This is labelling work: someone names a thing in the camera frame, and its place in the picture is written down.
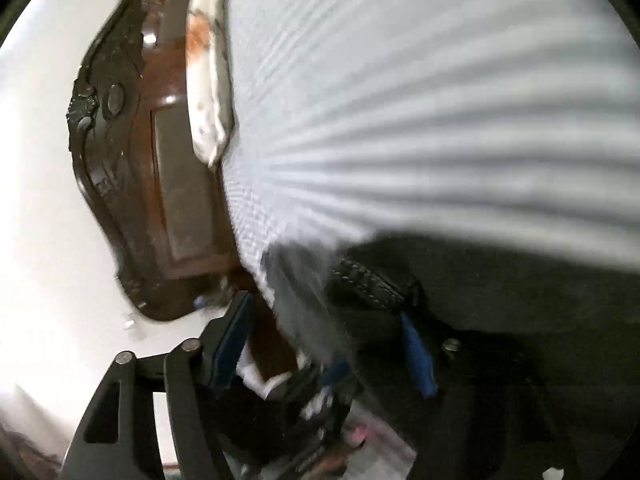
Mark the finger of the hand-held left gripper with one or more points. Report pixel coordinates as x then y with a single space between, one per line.
334 371

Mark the floral pillow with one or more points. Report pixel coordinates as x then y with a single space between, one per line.
207 85

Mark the dark grey denim pants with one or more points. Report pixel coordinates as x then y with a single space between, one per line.
500 285

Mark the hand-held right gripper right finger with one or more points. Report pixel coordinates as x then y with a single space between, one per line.
417 355

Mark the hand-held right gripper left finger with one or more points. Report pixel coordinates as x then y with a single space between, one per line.
232 340

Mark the carved dark wooden headboard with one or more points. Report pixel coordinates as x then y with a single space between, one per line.
135 185

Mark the grey white striped bed sheet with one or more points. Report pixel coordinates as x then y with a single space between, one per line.
400 110

